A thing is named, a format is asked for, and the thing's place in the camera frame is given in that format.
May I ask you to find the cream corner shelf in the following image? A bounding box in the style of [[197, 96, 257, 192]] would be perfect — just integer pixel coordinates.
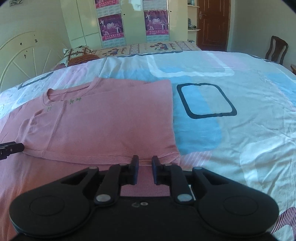
[[187, 0, 201, 44]]

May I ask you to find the pink knit shirt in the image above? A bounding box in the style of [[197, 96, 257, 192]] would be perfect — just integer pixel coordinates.
[[14, 77, 181, 198]]

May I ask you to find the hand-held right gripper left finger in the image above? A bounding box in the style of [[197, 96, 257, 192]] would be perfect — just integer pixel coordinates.
[[60, 155, 139, 207]]

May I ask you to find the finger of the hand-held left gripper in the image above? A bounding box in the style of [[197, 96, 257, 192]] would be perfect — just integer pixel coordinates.
[[0, 142, 25, 161]]

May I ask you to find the cream wardrobe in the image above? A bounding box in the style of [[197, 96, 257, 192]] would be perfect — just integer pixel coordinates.
[[60, 0, 189, 49]]

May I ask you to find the orange striped pillow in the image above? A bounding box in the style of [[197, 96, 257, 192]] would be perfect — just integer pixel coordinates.
[[68, 54, 100, 67]]

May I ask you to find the brown wooden door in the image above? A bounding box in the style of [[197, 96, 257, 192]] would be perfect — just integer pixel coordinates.
[[196, 0, 232, 52]]

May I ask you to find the pink calendar poster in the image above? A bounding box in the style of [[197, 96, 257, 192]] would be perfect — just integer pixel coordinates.
[[95, 0, 121, 10], [143, 0, 168, 9], [144, 9, 170, 42], [97, 13, 127, 48]]

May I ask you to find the dark wooden chair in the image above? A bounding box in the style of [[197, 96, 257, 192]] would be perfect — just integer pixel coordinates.
[[265, 35, 289, 65]]

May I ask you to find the cream metal headboard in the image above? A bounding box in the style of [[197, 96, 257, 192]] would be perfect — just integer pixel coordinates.
[[0, 31, 65, 87]]

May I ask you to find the floral beige blanket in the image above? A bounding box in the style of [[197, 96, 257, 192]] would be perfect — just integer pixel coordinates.
[[92, 40, 202, 58]]

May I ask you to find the checkered patterned pillow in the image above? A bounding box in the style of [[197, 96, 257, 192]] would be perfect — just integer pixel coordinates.
[[62, 45, 93, 66]]

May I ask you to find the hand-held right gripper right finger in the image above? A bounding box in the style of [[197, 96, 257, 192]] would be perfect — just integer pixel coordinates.
[[151, 155, 232, 206]]

